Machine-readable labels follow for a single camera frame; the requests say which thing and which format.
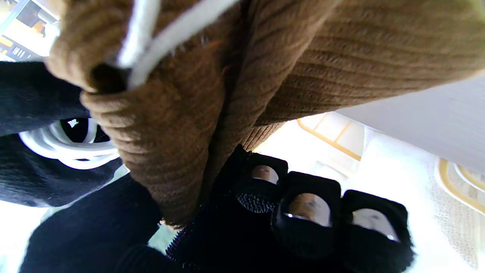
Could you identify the printed garden room backdrop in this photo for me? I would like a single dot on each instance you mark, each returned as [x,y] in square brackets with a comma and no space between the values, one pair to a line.
[379,170]

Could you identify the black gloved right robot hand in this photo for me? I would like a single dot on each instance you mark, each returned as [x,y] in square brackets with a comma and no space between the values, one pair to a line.
[30,94]

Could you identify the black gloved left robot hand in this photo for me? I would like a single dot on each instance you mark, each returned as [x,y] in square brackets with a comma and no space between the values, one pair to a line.
[227,235]

